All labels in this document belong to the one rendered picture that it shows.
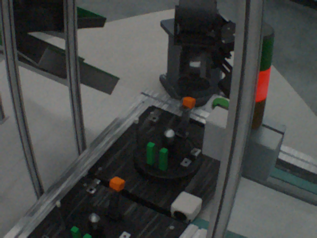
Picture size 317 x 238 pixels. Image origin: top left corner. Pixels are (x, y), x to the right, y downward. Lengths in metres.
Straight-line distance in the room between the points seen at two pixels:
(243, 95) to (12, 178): 0.71
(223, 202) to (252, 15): 0.34
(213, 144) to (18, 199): 0.55
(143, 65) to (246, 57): 0.90
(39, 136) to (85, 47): 0.41
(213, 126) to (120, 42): 0.90
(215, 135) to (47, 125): 0.65
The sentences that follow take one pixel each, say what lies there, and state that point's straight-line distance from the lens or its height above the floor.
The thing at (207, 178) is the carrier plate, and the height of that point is 0.97.
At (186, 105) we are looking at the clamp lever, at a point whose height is 1.06.
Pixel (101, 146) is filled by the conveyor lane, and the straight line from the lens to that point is 1.09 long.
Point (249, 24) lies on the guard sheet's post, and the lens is 0.56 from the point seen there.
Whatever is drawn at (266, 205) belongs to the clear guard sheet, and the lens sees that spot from 0.76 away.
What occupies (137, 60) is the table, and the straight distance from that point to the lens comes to 1.49.
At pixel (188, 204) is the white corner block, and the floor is 0.99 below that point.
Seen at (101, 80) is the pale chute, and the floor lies 1.05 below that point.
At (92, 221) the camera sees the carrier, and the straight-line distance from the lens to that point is 0.85.
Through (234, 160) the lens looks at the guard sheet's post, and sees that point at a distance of 0.70.
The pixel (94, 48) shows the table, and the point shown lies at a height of 0.86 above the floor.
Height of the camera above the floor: 1.72
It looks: 42 degrees down
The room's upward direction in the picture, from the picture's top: 1 degrees clockwise
